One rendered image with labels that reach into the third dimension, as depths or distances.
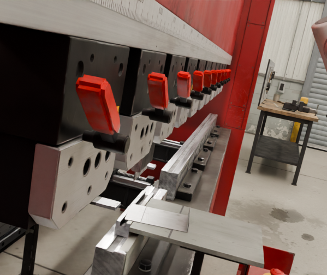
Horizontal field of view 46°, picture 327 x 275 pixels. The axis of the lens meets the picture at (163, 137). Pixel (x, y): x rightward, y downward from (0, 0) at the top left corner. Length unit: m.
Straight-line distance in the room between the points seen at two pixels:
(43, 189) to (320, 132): 8.16
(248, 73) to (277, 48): 5.49
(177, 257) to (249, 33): 2.20
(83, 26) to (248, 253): 0.58
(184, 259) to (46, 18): 0.78
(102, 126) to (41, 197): 0.08
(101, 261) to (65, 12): 0.56
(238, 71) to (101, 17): 2.60
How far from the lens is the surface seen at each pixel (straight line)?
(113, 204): 0.86
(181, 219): 0.85
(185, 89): 0.68
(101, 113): 0.29
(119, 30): 0.41
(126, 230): 0.80
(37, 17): 0.26
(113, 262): 0.76
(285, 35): 8.40
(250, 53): 2.93
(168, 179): 1.27
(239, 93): 2.93
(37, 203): 0.34
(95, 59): 0.35
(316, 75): 8.33
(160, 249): 0.92
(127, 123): 0.50
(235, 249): 0.79
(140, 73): 0.50
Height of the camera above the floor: 1.34
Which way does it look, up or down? 12 degrees down
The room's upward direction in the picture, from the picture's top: 11 degrees clockwise
